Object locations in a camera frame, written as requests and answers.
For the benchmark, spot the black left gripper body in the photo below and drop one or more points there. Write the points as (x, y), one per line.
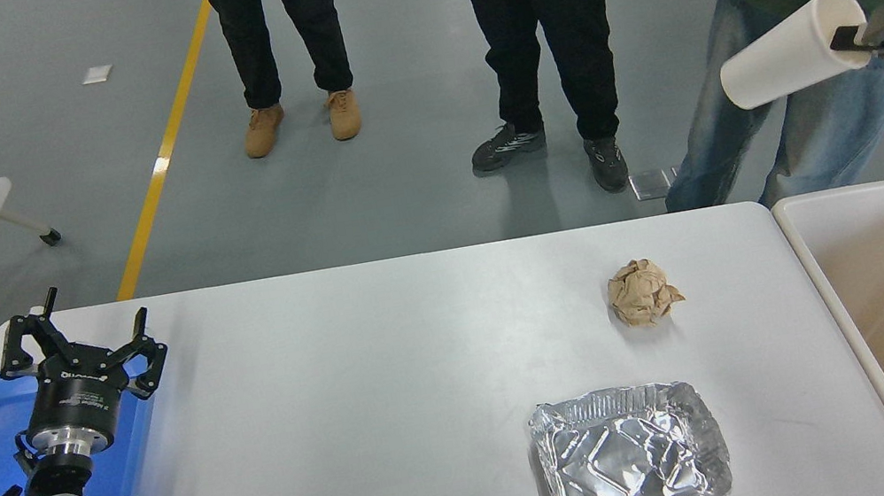
(74, 408)

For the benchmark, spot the white paper cup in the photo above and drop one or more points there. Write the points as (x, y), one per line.
(778, 57)

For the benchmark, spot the silver foil tray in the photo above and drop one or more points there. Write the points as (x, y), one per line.
(629, 455)

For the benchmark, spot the silver floor plate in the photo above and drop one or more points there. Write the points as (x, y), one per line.
(649, 185)

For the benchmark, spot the small white floor label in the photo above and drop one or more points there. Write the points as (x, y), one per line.
(97, 74)

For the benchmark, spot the crumpled tan paper ball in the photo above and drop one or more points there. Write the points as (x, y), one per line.
(643, 295)

